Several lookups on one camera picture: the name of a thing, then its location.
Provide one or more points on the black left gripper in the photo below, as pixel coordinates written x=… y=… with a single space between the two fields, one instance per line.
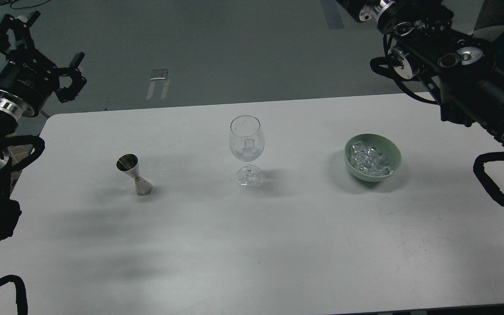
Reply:
x=29 y=75

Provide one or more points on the steel double jigger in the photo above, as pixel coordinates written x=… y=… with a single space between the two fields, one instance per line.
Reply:
x=129 y=165

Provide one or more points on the clear ice cube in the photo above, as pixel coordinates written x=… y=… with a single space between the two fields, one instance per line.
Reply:
x=249 y=152

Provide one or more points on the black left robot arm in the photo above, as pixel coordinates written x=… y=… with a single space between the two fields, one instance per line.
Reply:
x=11 y=110

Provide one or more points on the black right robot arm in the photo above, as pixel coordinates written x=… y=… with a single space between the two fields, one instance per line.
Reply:
x=433 y=63

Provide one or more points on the clear wine glass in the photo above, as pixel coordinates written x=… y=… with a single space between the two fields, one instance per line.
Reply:
x=243 y=127

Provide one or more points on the pile of ice cubes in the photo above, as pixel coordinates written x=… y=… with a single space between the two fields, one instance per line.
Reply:
x=369 y=160

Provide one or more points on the metal floor plate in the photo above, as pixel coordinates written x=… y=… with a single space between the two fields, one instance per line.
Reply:
x=159 y=84

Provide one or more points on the plaid beige cushion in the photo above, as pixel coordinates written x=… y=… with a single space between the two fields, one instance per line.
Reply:
x=11 y=162

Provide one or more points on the green bowl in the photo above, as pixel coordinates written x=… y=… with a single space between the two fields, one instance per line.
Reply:
x=381 y=143

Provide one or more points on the white office chair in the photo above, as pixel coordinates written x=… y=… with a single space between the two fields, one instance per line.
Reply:
x=490 y=22

